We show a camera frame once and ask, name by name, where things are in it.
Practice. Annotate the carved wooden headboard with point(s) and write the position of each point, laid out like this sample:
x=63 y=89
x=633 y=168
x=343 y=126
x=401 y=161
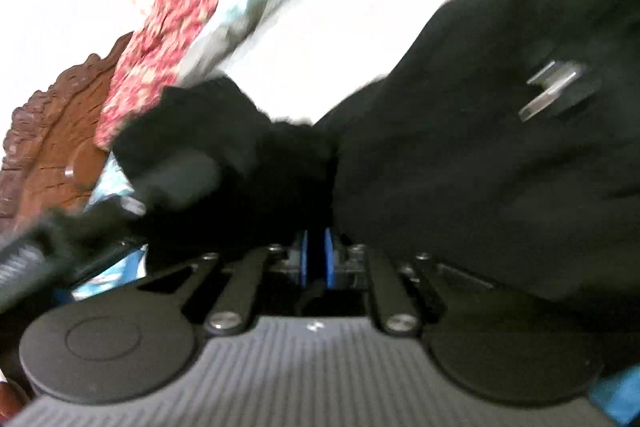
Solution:
x=49 y=156

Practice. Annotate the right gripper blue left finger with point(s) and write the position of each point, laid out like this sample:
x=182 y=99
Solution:
x=303 y=259

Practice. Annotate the black pants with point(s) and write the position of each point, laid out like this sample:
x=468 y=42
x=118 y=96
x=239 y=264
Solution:
x=506 y=141

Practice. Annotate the red floral quilt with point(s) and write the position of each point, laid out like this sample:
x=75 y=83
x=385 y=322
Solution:
x=150 y=61

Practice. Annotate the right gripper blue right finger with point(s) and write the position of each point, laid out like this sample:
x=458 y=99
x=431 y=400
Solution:
x=330 y=258

